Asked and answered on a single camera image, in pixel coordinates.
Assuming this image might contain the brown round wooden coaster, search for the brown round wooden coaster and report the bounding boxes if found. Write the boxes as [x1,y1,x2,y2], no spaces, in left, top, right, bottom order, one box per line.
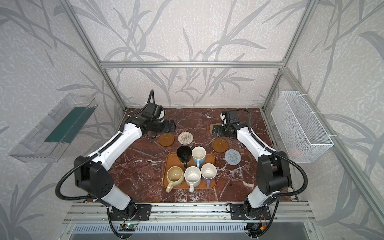
[212,139,229,153]

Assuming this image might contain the clear plastic wall shelf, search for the clear plastic wall shelf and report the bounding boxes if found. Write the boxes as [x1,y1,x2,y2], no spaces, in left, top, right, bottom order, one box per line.
[9,94,98,163]

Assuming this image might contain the cork flower-shaped coaster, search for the cork flower-shaped coaster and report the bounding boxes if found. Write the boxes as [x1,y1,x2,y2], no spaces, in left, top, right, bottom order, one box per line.
[209,123,222,134]

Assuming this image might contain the aluminium cage frame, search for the aluminium cage frame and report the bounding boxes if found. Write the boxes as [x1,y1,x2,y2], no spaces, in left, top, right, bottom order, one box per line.
[56,0,384,240]

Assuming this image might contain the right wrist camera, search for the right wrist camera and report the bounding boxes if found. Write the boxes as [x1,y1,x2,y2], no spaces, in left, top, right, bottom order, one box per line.
[220,111,228,126]

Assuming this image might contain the right black corrugated cable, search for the right black corrugated cable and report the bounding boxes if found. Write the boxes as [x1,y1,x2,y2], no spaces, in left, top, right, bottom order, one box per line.
[233,108,309,239]

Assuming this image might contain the left black corrugated cable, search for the left black corrugated cable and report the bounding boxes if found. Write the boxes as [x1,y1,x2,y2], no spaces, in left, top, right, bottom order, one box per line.
[54,89,157,240]

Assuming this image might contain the black corrugated cable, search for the black corrugated cable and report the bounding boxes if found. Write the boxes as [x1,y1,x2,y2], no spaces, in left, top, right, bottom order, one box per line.
[233,108,309,239]
[54,89,157,240]

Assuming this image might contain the right circuit board with wires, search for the right circuit board with wires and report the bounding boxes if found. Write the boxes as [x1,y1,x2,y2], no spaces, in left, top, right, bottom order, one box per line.
[244,223,268,233]

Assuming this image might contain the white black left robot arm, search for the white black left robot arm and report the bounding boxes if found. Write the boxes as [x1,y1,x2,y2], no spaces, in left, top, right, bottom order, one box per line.
[74,103,176,211]

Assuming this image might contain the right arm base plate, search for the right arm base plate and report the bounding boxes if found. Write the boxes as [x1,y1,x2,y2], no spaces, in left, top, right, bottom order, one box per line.
[226,203,272,221]

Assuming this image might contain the grey round woven coaster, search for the grey round woven coaster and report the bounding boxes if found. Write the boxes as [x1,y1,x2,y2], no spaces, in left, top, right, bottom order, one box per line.
[225,149,241,166]

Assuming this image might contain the white and purple mug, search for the white and purple mug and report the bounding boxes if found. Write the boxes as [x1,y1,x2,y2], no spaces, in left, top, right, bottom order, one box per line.
[201,163,217,189]

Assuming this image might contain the white wire mesh basket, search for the white wire mesh basket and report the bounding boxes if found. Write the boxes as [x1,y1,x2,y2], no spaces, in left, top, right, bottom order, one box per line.
[271,91,334,164]

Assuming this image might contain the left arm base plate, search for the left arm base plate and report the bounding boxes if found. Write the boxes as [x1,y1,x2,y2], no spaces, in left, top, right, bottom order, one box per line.
[109,204,152,221]

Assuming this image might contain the white and blue mug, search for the white and blue mug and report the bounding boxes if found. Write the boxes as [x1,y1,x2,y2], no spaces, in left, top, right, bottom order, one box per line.
[192,147,207,169]

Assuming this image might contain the beige yellow mug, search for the beige yellow mug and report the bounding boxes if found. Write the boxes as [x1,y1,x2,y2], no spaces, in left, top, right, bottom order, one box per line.
[166,166,185,193]

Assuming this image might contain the black mug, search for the black mug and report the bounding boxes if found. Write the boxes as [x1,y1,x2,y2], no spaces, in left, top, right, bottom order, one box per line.
[177,146,192,169]

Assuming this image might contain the left green circuit board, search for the left green circuit board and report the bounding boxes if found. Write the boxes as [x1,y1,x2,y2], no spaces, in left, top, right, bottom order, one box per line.
[119,224,138,232]

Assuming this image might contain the multicolour woven rope coaster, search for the multicolour woven rope coaster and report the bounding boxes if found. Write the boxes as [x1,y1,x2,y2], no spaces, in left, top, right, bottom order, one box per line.
[178,132,194,145]

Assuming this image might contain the pink object in basket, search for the pink object in basket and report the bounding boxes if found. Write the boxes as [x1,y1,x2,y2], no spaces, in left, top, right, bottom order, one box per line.
[288,147,304,160]

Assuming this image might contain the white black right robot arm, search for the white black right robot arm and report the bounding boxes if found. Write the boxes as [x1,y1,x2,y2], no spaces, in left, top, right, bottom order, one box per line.
[213,109,291,209]

